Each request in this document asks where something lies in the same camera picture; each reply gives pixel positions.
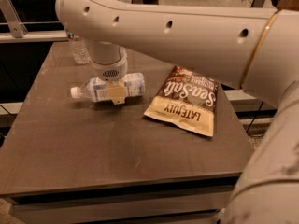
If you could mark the brown sea salt chip bag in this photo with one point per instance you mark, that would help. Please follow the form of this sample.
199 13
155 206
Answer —
187 100

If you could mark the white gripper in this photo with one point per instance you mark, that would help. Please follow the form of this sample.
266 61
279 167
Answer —
109 71

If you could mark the left metal railing bracket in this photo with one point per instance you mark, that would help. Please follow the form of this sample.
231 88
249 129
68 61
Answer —
16 27

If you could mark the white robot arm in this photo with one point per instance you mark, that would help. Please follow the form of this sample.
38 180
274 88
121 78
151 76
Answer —
252 49

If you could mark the blue label plastic water bottle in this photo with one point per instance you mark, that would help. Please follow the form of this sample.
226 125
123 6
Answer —
96 89

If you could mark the grey cabinet drawer front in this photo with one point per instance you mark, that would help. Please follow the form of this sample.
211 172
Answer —
160 206

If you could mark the clear plastic water bottle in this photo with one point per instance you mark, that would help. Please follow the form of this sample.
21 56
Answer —
78 48

